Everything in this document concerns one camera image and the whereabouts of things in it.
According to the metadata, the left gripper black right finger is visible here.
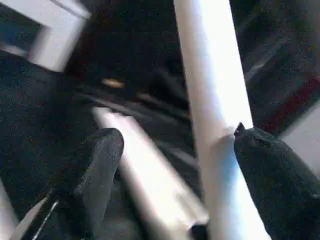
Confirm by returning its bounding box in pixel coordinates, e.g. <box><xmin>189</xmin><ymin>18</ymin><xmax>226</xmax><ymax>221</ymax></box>
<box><xmin>233</xmin><ymin>121</ymin><xmax>320</xmax><ymax>240</ymax></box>

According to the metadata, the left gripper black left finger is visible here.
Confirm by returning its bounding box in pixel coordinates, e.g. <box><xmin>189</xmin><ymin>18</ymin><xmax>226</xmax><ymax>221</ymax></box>
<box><xmin>37</xmin><ymin>127</ymin><xmax>125</xmax><ymax>240</ymax></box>

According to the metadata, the white plastic table leg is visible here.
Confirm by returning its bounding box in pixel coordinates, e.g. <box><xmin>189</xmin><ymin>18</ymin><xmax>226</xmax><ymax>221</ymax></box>
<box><xmin>91</xmin><ymin>106</ymin><xmax>210</xmax><ymax>240</ymax></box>
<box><xmin>173</xmin><ymin>0</ymin><xmax>273</xmax><ymax>240</ymax></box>

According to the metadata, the black work mat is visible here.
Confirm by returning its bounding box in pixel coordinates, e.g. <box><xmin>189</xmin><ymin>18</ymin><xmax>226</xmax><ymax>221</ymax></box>
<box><xmin>0</xmin><ymin>49</ymin><xmax>320</xmax><ymax>240</ymax></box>

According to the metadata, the black cabinet with yellow label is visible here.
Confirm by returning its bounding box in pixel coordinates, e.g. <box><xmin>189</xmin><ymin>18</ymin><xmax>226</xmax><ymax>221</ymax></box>
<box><xmin>67</xmin><ymin>0</ymin><xmax>191</xmax><ymax>101</ymax></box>

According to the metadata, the white cabinet with glass doors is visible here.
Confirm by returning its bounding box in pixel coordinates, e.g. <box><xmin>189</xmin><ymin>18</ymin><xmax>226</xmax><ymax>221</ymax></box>
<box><xmin>0</xmin><ymin>0</ymin><xmax>92</xmax><ymax>74</ymax></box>

